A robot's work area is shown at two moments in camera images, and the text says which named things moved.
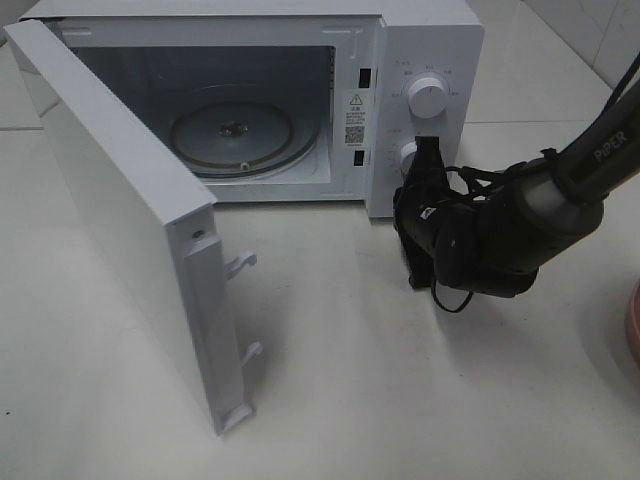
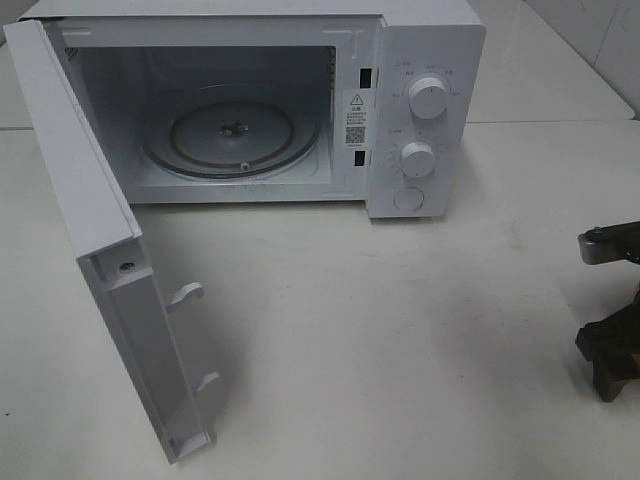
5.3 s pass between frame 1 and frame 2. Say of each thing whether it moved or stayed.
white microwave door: moved
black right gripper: moved
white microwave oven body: stayed
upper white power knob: stayed
